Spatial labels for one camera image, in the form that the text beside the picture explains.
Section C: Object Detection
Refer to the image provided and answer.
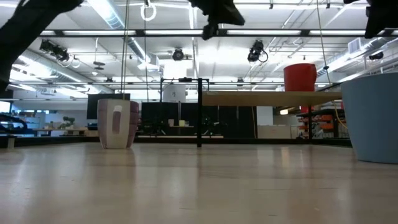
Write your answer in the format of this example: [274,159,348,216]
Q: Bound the cardboard boxes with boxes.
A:
[257,124,299,139]

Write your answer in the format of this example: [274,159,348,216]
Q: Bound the black monitor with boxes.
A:
[86,93,131,121]

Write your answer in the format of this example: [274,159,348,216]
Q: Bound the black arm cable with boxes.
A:
[0,113,29,131]

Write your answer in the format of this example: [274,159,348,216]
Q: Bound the rack with orange bins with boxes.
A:
[297,108,346,139]

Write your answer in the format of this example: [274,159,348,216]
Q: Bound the white cable loop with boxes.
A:
[140,2,157,22]

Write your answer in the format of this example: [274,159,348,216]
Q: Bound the white and purple mug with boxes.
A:
[96,98,140,149]

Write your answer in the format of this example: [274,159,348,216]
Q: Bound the white cabinet box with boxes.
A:
[162,84,187,103]

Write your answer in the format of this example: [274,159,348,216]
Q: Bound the black beam with strip lights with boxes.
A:
[40,29,398,38]

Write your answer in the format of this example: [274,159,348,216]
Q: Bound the black metal table frame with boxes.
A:
[0,136,353,149]

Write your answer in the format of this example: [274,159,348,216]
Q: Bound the yellow hanging cable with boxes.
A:
[332,101,349,130]

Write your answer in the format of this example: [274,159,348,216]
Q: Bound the blue cup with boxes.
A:
[340,72,398,165]

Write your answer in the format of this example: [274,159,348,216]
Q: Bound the red mug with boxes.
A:
[283,63,317,92]

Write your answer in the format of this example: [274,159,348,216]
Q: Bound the white air vent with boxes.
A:
[348,37,362,54]

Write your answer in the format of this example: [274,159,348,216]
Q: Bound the thin hanging cord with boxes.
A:
[316,0,332,85]

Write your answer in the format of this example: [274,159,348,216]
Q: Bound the wooden shelf with black legs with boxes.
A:
[197,77,343,149]

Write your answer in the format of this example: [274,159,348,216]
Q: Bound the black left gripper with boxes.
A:
[189,0,246,40]

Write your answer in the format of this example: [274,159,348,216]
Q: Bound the potted plant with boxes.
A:
[58,116,76,130]

